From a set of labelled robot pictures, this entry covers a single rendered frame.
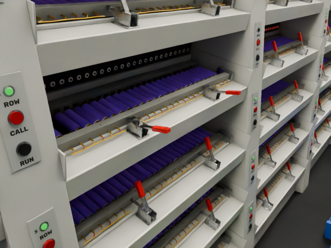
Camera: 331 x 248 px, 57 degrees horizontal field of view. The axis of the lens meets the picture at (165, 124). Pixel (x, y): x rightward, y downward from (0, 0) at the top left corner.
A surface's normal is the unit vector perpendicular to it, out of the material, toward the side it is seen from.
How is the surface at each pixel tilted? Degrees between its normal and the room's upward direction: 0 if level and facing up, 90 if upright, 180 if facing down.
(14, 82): 90
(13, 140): 90
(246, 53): 90
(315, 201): 0
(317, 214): 0
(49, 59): 105
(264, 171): 15
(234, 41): 90
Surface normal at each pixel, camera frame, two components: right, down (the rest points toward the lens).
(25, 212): 0.77, 0.18
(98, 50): 0.76, 0.43
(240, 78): -0.64, 0.32
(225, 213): 0.14, -0.85
